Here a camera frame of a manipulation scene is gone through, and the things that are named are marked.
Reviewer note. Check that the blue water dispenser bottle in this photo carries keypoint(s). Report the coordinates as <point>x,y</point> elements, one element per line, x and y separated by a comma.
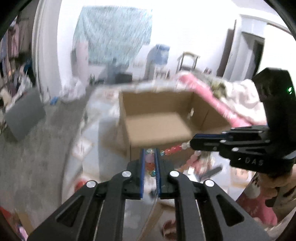
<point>159,54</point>

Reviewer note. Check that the pink floral quilt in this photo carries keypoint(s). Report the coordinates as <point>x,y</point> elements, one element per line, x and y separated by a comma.
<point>251,199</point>

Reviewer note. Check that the teal patterned hanging cloth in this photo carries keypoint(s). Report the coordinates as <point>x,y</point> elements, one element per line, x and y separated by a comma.
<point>113,32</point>

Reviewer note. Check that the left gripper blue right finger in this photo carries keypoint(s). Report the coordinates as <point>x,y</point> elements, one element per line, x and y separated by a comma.
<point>157,171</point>

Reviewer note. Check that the black bin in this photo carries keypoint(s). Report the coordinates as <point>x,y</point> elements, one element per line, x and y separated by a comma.
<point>123,78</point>

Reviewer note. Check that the wooden chair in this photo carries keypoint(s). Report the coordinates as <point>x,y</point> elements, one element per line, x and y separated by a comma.
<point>187,61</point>

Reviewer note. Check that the white plastic bag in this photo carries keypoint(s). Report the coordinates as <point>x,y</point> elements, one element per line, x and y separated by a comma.
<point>75,89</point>

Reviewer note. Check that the brown cardboard box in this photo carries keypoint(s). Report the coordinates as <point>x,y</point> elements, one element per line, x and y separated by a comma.
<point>165,119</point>

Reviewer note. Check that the person right hand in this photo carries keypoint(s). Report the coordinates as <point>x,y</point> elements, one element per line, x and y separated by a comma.
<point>277,189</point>

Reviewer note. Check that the pink rolled mat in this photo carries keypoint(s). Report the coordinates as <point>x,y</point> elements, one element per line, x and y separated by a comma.
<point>82,61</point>

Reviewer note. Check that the grey board on floor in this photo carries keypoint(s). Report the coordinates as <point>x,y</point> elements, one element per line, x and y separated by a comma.
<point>25,114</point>

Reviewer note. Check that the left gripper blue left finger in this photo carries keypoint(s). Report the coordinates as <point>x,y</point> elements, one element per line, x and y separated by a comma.
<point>142,172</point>

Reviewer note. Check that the white fluffy blanket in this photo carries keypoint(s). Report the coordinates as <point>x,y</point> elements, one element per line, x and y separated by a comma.
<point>242,98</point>

